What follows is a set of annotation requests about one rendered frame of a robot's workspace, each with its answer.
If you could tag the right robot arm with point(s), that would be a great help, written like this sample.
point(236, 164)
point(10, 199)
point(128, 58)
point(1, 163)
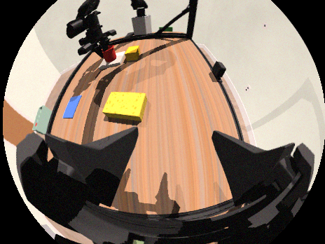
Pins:
point(75, 27)

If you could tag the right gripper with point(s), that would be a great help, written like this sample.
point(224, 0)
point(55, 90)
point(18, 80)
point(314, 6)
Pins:
point(95, 34)

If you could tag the white tiled backsplash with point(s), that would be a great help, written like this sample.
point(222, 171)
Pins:
point(48, 230)

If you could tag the blue flat rectangle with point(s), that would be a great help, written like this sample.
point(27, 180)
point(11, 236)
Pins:
point(71, 107)

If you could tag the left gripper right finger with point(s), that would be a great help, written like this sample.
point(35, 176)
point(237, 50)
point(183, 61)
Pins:
point(246, 167)

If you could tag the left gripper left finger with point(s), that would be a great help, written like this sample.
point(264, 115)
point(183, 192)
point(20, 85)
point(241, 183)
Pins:
point(100, 164)

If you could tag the dark red cup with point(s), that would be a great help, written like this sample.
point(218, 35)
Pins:
point(109, 55)

